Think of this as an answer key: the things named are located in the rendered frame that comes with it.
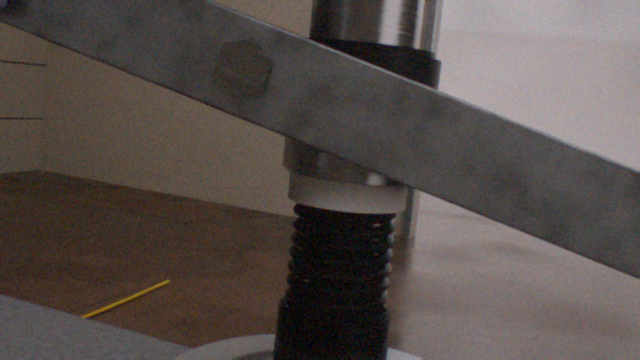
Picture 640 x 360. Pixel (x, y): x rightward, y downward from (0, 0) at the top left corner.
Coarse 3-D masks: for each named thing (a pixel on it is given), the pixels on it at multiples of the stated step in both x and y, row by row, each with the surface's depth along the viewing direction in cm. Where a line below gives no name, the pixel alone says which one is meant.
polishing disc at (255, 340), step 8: (248, 336) 52; (256, 336) 52; (264, 336) 52; (272, 336) 53; (208, 344) 50; (216, 344) 50; (224, 344) 50; (232, 344) 50; (240, 344) 50; (248, 344) 51; (256, 344) 51; (264, 344) 51; (272, 344) 51; (184, 352) 48; (192, 352) 48; (200, 352) 48; (208, 352) 48; (216, 352) 48; (224, 352) 49; (232, 352) 49; (240, 352) 49; (248, 352) 49; (256, 352) 49; (264, 352) 49; (272, 352) 49; (392, 352) 52; (400, 352) 52
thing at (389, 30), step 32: (320, 0) 39; (352, 0) 38; (384, 0) 38; (416, 0) 39; (320, 32) 39; (352, 32) 38; (384, 32) 38; (416, 32) 39; (384, 64) 37; (416, 64) 37; (288, 160) 40; (320, 160) 38
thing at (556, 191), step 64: (64, 0) 36; (128, 0) 36; (192, 0) 35; (128, 64) 36; (192, 64) 36; (256, 64) 35; (320, 64) 35; (320, 128) 36; (384, 128) 35; (448, 128) 35; (512, 128) 35; (448, 192) 35; (512, 192) 35; (576, 192) 35
